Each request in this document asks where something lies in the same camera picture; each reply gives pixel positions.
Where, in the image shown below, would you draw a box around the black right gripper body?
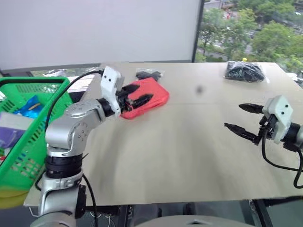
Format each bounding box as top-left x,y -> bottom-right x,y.
259,114 -> 278,142

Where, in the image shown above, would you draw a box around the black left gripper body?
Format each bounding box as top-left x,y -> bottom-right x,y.
116,86 -> 137,112

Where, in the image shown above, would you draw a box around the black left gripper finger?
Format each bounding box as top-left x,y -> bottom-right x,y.
121,84 -> 141,94
129,93 -> 154,110

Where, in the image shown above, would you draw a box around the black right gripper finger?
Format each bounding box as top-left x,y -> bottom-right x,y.
238,103 -> 264,115
223,122 -> 264,146

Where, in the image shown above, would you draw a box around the red zip case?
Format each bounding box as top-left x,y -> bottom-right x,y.
119,78 -> 170,121

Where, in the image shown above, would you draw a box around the black items clear bag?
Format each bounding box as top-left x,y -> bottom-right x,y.
223,60 -> 271,84

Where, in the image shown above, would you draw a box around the green plastic basket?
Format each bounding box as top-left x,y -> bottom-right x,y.
0,77 -> 74,191

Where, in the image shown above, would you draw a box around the small black plastic bag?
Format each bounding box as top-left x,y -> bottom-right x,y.
135,68 -> 165,80

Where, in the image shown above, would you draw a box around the white flat box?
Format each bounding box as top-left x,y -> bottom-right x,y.
67,75 -> 96,93

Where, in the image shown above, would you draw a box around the white roller blind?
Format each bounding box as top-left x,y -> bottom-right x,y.
0,0 -> 205,70

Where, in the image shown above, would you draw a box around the green trees outside window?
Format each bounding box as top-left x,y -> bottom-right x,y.
195,0 -> 303,74

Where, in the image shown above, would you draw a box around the black table leg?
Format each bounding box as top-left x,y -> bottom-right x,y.
116,204 -> 134,227
248,199 -> 273,227

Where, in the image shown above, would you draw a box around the blue snack packet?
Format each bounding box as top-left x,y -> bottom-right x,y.
13,94 -> 47,119

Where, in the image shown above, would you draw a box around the purple and white box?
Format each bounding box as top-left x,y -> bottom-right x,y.
0,111 -> 35,148

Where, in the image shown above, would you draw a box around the yellow round stool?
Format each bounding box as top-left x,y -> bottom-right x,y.
0,188 -> 30,209

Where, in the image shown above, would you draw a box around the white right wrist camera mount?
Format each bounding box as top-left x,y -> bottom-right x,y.
261,95 -> 294,145

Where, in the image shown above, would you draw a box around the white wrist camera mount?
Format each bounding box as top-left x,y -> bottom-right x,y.
261,95 -> 294,145
99,66 -> 126,114

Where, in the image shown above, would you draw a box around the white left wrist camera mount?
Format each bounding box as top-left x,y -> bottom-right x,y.
99,66 -> 126,114

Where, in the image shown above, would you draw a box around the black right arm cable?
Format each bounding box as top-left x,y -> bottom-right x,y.
261,136 -> 303,190

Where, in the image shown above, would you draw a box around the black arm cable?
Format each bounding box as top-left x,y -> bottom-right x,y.
45,69 -> 106,130
261,136 -> 303,190

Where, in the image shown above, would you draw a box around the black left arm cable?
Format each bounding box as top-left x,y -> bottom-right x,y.
45,69 -> 106,130

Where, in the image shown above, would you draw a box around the black window frame post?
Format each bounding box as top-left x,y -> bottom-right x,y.
191,0 -> 205,63

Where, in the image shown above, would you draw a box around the thin black cable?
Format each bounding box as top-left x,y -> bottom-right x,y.
81,174 -> 99,227

